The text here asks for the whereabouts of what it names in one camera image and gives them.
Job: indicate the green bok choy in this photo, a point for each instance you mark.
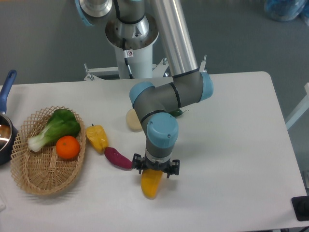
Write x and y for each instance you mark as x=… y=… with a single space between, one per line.
x=61 y=123

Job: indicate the woven wicker basket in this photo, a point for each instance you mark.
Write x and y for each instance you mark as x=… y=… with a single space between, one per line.
x=44 y=172

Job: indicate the blue handled saucepan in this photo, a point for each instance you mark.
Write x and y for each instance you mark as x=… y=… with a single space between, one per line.
x=7 y=130

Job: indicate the black device at edge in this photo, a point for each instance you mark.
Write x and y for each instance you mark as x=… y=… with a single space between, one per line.
x=301 y=207

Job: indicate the green cucumber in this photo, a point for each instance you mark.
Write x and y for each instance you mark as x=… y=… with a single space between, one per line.
x=177 y=113

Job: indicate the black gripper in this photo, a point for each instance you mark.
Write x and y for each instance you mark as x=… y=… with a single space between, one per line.
x=158 y=164

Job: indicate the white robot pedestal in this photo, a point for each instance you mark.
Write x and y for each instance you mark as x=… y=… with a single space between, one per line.
x=133 y=46

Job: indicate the orange tangerine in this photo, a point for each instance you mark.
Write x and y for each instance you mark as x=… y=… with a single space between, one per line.
x=67 y=147

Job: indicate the yellow bell pepper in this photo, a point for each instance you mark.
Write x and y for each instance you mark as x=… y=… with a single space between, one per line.
x=97 y=137

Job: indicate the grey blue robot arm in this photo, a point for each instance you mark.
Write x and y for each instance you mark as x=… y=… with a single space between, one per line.
x=153 y=104

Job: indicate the white side frame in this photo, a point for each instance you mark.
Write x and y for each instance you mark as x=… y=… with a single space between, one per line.
x=299 y=110

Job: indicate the yellow mango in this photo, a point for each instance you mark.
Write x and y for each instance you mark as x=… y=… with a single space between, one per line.
x=150 y=180

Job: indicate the purple sweet potato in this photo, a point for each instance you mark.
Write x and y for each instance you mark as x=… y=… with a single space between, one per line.
x=117 y=159

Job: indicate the blue plastic bag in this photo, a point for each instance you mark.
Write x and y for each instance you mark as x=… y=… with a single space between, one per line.
x=284 y=10

